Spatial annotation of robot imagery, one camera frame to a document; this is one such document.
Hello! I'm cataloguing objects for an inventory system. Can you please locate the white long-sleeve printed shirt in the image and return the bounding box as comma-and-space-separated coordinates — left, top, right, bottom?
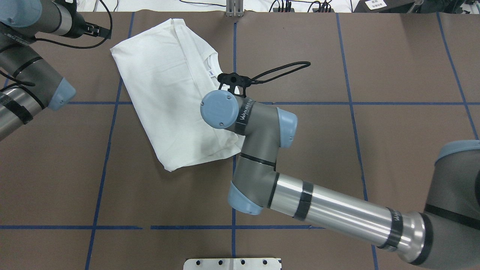
110, 18, 245, 171

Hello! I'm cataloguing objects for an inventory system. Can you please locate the aluminium frame post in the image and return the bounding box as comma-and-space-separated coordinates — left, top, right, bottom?
226, 0, 245, 17

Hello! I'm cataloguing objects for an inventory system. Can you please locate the white camera mast pedestal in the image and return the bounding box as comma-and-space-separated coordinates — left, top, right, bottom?
183, 258, 282, 270

